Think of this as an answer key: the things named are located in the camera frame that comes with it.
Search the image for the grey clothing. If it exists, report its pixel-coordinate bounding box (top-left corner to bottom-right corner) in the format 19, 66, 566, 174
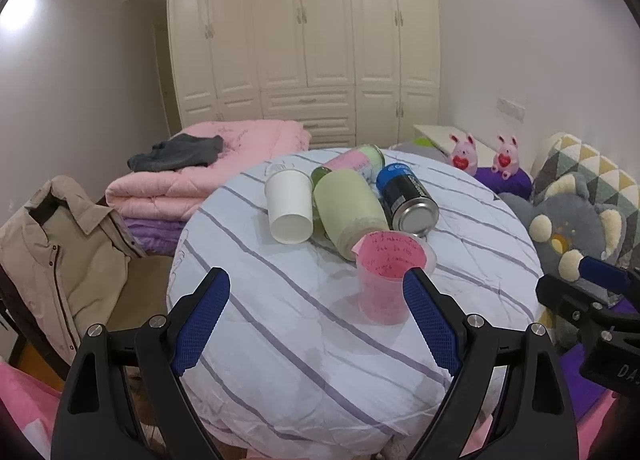
127, 134, 225, 173

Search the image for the purple cushion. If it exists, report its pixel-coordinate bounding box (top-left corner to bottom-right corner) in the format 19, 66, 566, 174
472, 165, 534, 201

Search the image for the light green cup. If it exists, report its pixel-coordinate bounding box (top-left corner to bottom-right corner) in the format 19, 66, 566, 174
312, 171, 391, 262

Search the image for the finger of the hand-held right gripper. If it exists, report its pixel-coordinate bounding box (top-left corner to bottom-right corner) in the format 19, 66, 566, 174
577, 255, 640, 299
535, 273, 609, 337

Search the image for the pink cloth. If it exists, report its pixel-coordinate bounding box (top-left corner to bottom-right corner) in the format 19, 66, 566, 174
0, 359, 65, 460

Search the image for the pink transparent measuring cup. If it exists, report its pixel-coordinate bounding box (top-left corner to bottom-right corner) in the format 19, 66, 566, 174
353, 231, 437, 325

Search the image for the beige jacket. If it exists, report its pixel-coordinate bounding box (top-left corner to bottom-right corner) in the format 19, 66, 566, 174
0, 174, 149, 382

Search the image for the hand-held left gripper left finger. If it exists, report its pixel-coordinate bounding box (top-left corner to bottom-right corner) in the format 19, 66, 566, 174
50, 267, 231, 460

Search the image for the pink pig plush toy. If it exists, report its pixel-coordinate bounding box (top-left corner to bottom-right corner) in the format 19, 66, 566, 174
492, 134, 521, 180
449, 133, 480, 177

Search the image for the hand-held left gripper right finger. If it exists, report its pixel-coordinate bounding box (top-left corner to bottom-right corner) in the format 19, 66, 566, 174
402, 265, 581, 460

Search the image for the pink and green cup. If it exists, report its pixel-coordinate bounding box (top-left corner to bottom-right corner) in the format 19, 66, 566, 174
310, 144, 387, 189

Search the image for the folded purple blanket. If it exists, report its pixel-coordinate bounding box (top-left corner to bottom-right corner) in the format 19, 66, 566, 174
123, 217, 189, 256

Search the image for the white paper cup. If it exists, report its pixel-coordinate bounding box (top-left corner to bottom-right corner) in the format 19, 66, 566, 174
264, 169, 315, 245

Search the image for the white wall switch plate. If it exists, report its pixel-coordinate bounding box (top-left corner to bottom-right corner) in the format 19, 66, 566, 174
498, 98, 526, 121

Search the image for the triangle patterned pillow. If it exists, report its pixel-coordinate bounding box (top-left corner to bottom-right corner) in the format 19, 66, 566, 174
529, 132, 640, 271

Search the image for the blue metal can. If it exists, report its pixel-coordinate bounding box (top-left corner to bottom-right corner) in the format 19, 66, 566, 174
375, 163, 441, 239

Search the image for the folded pink quilt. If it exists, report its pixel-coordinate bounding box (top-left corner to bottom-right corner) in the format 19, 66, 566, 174
105, 120, 312, 221

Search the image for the purple bed sheet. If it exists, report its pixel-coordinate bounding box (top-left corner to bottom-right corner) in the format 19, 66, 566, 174
559, 340, 617, 422

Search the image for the grey koala plush toy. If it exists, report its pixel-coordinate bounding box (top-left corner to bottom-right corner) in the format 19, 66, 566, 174
499, 172, 629, 347

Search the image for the cream white wardrobe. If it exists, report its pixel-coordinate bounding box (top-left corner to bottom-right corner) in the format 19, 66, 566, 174
166, 0, 444, 149

